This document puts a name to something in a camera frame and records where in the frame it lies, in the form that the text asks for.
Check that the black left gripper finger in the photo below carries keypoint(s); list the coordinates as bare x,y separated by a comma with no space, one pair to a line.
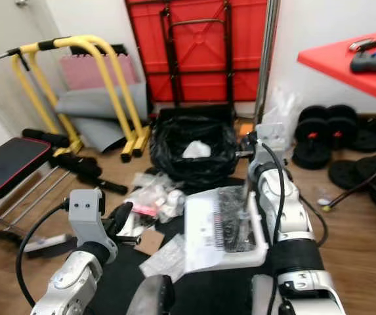
125,215
111,220

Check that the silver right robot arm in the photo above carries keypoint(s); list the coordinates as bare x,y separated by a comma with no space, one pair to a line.
286,216

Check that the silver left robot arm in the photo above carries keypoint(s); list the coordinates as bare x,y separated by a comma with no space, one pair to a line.
73,282

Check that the black floor mat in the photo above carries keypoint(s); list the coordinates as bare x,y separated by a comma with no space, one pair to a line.
214,292

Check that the orange box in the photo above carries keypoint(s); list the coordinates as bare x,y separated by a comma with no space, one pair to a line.
245,129

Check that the pink wrapper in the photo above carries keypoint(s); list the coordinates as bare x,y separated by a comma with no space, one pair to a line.
146,210

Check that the clear plastic wrap pile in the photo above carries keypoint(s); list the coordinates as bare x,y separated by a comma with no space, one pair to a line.
148,190

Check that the white crumpled plastic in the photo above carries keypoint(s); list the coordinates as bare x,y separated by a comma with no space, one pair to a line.
196,151

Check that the black foam leg roller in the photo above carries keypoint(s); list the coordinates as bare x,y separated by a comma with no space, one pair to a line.
83,164

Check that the black bin with black bag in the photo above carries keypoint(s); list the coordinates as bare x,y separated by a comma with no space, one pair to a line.
171,172

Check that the grey robot left leg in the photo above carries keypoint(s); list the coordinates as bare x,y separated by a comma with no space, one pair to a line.
148,298

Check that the grey robot leg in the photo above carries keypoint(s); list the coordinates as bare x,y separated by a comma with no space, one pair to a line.
266,298
148,298

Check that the white bottle cap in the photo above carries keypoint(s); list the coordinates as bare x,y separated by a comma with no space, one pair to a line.
323,201

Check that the grey mat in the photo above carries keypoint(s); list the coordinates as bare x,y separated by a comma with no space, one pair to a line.
96,121

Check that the plain black red-trimmed bench pad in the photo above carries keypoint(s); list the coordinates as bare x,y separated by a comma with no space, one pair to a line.
10,167

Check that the pink foam mat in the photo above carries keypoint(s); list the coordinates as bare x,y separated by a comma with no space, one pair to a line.
89,72

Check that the black power strip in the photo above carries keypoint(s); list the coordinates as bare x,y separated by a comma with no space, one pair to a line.
375,64

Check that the small silver metal item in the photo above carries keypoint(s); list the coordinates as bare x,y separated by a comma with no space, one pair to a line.
363,45

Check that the grey robot right leg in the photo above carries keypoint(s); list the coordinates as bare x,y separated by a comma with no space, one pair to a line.
266,298

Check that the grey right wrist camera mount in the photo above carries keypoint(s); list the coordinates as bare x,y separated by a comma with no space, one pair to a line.
270,139

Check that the black and chrome bench frame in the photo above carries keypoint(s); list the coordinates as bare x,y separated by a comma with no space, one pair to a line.
50,243

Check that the yellow metal frame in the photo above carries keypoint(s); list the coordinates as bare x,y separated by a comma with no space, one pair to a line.
135,144

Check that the red folded table black frame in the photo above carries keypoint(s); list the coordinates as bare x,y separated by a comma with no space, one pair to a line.
145,46

